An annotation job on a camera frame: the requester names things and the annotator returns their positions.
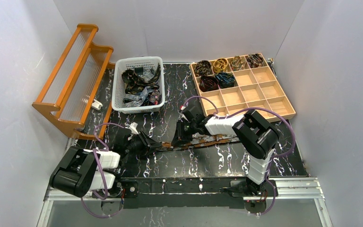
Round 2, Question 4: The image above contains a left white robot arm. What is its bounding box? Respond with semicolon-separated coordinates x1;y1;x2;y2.
49;123;163;200

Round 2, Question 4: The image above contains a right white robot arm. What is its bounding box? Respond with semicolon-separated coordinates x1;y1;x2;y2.
171;107;280;195

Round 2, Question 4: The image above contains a dark red purple tie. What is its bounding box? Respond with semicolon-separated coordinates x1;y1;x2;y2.
148;89;162;105

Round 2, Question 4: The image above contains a grey blue tie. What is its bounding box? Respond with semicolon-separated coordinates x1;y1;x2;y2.
121;70;159;108

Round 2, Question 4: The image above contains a rolled dark brown tie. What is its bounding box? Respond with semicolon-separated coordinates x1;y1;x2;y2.
194;60;213;77

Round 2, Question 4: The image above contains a rolled dark red tie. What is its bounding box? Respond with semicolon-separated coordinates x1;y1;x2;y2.
199;76;219;92

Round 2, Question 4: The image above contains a white plastic basket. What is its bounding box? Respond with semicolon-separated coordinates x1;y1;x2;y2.
112;56;165;114

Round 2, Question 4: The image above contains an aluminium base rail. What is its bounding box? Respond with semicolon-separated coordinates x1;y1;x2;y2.
37;177;332;227

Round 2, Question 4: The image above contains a small white clip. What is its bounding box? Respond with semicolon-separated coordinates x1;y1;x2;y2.
91;99;103;111

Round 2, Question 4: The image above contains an orange wooden rack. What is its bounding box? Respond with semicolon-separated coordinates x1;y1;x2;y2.
32;24;115;140

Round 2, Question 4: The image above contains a rolled dark striped tie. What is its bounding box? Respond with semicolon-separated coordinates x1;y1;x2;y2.
246;53;264;68

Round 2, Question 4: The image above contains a rolled brown multicolour tie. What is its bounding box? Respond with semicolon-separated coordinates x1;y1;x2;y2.
230;56;245;71

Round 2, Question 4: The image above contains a rolled blue black tie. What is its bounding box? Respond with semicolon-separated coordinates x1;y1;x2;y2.
215;72;236;89

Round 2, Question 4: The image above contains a wooden compartment tray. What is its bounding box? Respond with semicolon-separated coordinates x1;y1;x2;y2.
190;53;296;119

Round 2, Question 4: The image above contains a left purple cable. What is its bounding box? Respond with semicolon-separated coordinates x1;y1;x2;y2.
80;122;132;219

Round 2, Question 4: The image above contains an orange grey patterned tie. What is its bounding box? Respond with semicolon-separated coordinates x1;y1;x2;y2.
157;134;240;152

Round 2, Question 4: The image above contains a rolled yellow tie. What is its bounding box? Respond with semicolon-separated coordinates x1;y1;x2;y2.
213;58;228;74

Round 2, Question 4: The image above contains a dark camouflage tie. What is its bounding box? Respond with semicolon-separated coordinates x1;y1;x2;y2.
121;64;162;95

